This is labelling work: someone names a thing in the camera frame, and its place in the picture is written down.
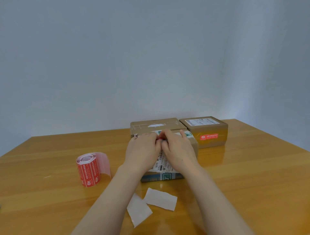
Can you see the person's left hand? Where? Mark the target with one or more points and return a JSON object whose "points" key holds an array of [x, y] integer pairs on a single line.
{"points": [[143, 152]]}

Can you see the person's right hand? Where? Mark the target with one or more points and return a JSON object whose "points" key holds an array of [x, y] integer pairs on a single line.
{"points": [[180, 152]]}

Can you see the box with green GT tape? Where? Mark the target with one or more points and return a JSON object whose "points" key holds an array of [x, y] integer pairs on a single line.
{"points": [[195, 145]]}

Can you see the single red label paper sticker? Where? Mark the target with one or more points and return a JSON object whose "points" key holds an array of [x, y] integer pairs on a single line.
{"points": [[208, 136], [159, 138]]}

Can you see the wide cardboard box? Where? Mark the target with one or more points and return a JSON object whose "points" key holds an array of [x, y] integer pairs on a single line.
{"points": [[143, 123]]}

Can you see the cardboard box with torn tape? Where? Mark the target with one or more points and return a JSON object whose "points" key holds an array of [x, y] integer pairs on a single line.
{"points": [[210, 127]]}

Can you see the white backing paper piece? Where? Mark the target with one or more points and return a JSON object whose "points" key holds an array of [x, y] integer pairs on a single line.
{"points": [[159, 199], [138, 210]]}

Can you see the roll of red stickers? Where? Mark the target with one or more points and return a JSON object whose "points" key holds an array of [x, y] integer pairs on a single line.
{"points": [[88, 173]]}

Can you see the person's left forearm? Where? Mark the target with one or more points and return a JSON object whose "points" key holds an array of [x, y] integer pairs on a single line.
{"points": [[106, 208]]}

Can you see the person's right forearm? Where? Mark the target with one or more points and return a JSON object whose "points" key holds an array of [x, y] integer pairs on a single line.
{"points": [[218, 205]]}

